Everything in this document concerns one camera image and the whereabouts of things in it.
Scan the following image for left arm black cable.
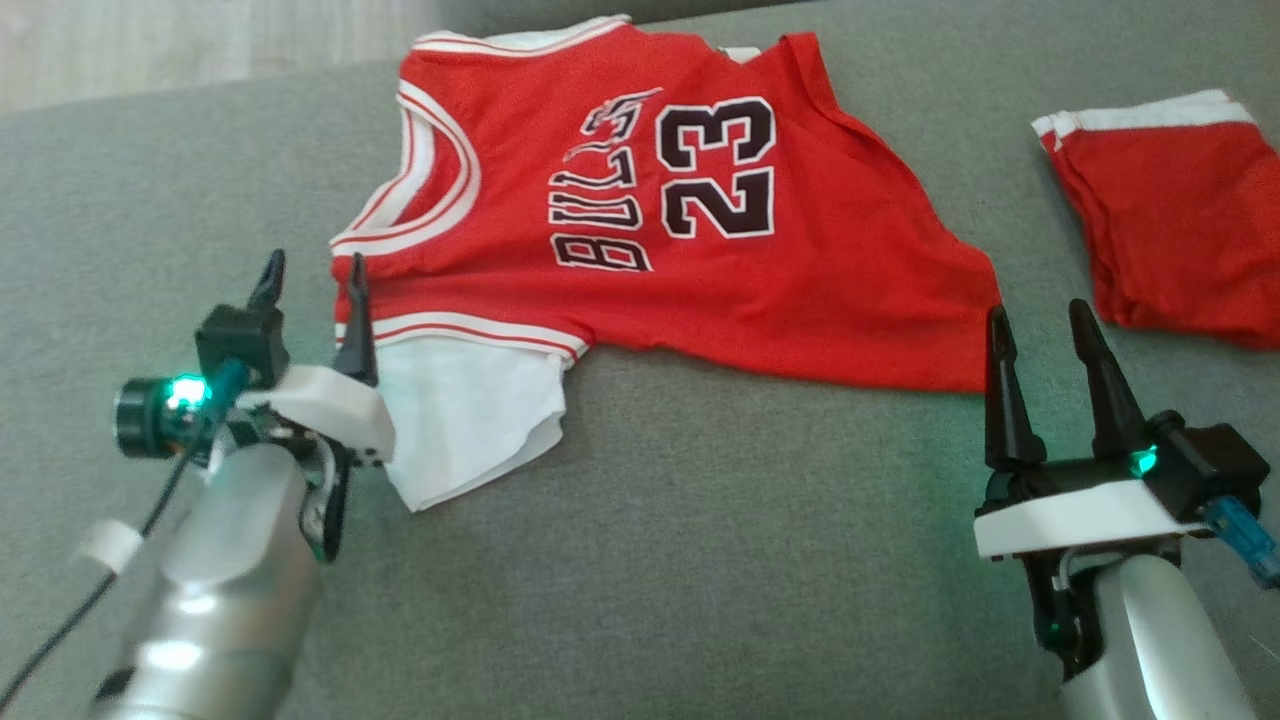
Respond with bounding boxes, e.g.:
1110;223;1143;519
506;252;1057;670
0;425;206;711

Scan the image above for red shorts with white stripe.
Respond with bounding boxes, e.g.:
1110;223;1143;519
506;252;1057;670
1030;88;1280;351

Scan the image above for white tie on left cable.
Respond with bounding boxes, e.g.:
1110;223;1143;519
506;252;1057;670
75;518;146;577

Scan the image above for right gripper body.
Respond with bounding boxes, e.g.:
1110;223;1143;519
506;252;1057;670
973;457;1211;560

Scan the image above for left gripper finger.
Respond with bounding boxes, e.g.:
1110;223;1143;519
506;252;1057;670
333;252;380;387
247;249;288;312

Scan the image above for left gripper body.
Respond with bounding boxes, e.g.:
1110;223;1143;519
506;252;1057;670
236;365;397;468

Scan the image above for red Bulls 23 jersey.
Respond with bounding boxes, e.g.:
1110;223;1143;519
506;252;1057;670
328;15;1004;513

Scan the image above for grey fabric sofa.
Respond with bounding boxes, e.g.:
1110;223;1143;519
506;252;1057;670
0;0;1280;720

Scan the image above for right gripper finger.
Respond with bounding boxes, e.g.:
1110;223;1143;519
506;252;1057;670
984;305;1048;474
1068;298;1151;465

